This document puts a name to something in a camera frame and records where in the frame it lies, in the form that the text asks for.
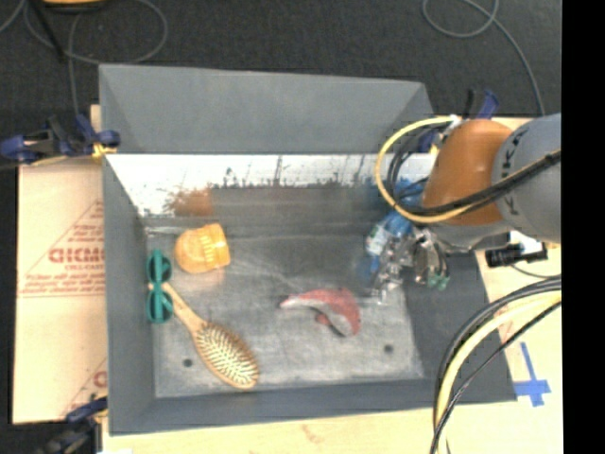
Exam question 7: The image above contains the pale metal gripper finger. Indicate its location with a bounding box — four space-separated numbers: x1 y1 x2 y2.
380 242 413 271
372 271 406 306

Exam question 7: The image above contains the clear plastic bottle blue label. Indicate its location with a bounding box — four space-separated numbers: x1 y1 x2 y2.
354 211 417 304

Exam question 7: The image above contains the red toy fish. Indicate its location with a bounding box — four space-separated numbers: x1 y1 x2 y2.
278 287 365 339

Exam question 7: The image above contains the grey metal bin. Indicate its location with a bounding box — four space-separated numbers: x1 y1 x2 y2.
97 63 517 434

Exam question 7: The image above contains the wooden hairbrush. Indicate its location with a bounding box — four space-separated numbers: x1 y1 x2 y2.
160 281 262 391

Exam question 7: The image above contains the orange plastic cup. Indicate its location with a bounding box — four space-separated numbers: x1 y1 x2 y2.
173 222 233 275

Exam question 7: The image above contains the brown cardboard board red print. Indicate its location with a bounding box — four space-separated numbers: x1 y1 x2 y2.
11 159 110 426

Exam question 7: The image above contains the black cylinder on white bracket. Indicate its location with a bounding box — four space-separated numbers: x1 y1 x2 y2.
484 231 550 269

